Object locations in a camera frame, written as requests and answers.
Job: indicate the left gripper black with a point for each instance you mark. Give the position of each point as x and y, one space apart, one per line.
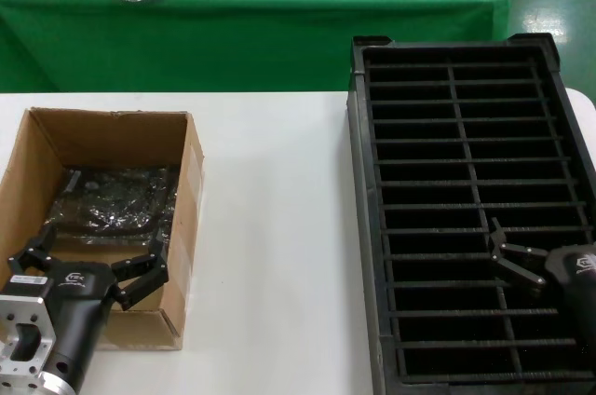
79 281

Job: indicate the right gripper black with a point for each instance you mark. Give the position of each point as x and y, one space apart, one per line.
577 264

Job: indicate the translucent grey antistatic bag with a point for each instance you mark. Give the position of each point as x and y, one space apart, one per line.
116 199

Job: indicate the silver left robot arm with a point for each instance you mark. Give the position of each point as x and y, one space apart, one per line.
51 383

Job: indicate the brown cardboard box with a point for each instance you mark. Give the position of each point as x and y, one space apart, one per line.
116 134

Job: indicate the black slotted plastic container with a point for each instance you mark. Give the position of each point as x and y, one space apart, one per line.
363 157

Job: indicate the green tablecloth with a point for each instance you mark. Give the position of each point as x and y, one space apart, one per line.
256 17

